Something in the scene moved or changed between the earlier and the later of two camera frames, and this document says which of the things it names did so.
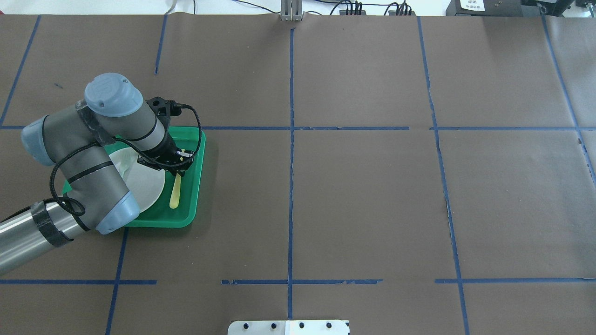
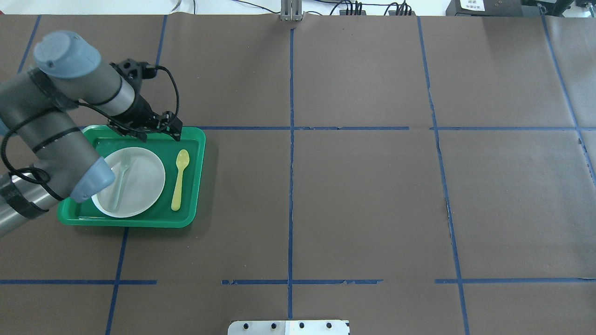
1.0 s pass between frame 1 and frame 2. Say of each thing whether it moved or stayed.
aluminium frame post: stayed
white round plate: stayed
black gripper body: moved
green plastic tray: stayed
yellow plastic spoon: stayed
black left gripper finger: moved
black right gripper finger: moved
